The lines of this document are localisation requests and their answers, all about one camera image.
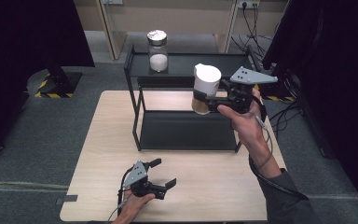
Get person's left hand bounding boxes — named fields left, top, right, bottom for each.
left=113, top=189, right=157, bottom=224

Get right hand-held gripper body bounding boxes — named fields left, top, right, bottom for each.
left=207, top=65, right=280, bottom=115

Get black curtain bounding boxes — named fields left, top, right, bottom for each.
left=262, top=0, right=358, bottom=218
left=0, top=0, right=95, bottom=164

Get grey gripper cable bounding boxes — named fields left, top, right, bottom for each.
left=255, top=115, right=275, bottom=171
left=106, top=192, right=132, bottom=223

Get person's right hand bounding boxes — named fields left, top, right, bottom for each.
left=216, top=88, right=273, bottom=157

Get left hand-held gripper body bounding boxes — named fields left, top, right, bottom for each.
left=122, top=160, right=167, bottom=201

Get white lidded container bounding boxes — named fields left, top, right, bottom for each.
left=191, top=63, right=223, bottom=116

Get white wall socket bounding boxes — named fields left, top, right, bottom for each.
left=237, top=0, right=261, bottom=9

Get glass jar with metal lid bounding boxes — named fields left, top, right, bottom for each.
left=146, top=29, right=170, bottom=75

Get bundle of black floor cables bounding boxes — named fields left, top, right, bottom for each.
left=230, top=3, right=274, bottom=58

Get black floor cables by curtain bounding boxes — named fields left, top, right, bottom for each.
left=268, top=98, right=303, bottom=139

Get grey floor tape strip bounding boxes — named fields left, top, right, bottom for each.
left=55, top=194, right=79, bottom=206

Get black metal two-tier shelf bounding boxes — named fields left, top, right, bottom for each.
left=123, top=43, right=262, bottom=153

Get stand base with striped tape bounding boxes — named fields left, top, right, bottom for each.
left=254, top=74, right=296, bottom=103
left=34, top=70, right=84, bottom=99

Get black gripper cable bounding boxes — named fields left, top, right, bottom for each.
left=249, top=94, right=310, bottom=201
left=117, top=167, right=135, bottom=217

